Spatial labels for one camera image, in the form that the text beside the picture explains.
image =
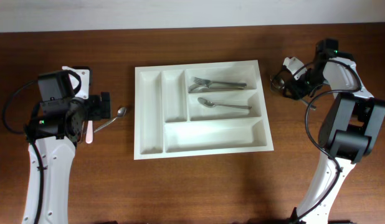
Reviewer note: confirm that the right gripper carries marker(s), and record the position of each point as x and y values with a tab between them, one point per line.
297	93

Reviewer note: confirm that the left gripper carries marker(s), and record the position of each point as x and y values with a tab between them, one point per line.
96	113

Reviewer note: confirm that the pink plastic knife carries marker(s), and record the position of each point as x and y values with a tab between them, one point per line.
89	133

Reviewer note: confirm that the steel tablespoon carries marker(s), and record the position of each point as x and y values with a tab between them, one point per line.
211	104
277	86

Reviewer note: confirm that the steel fork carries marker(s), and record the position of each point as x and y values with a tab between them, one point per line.
197	88
212	84

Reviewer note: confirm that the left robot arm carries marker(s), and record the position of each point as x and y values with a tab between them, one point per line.
53	133

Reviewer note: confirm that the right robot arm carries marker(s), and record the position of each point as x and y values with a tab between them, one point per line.
350	128

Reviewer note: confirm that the steel kitchen tongs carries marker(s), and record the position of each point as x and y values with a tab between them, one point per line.
82	134

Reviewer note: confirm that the white plastic cutlery tray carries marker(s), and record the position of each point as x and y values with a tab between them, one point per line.
170	122

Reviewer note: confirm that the teaspoon with textured handle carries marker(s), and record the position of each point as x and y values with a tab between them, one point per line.
120	113

